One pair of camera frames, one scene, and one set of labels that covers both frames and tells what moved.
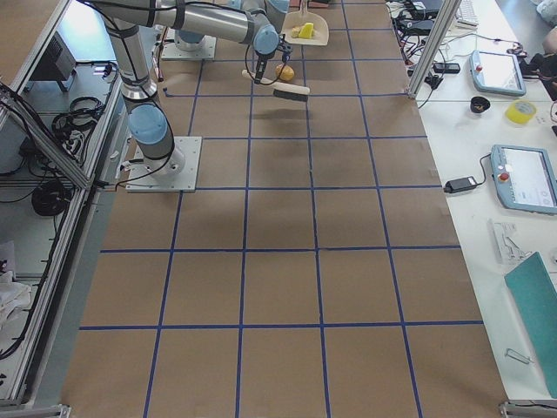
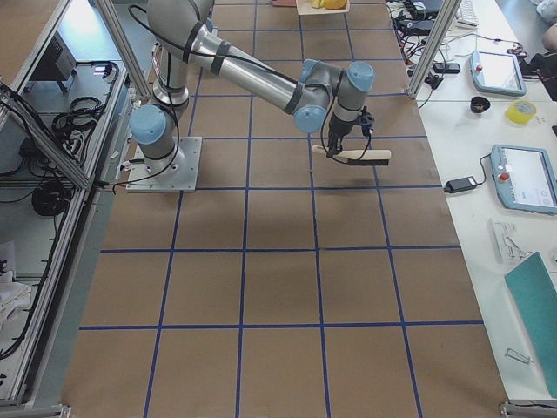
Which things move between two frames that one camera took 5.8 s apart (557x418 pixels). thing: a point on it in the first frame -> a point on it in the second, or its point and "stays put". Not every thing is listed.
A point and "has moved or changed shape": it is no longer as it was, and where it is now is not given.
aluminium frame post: (447, 13) stays put
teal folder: (535, 293) stays put
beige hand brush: (285, 91) has moved or changed shape
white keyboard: (466, 15) stays put
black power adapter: (460, 185) stays put
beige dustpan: (299, 18) -> (305, 7)
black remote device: (446, 68) stays put
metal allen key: (509, 352) stays put
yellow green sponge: (306, 30) -> (318, 3)
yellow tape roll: (520, 111) stays put
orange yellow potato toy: (287, 73) has moved or changed shape
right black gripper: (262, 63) -> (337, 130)
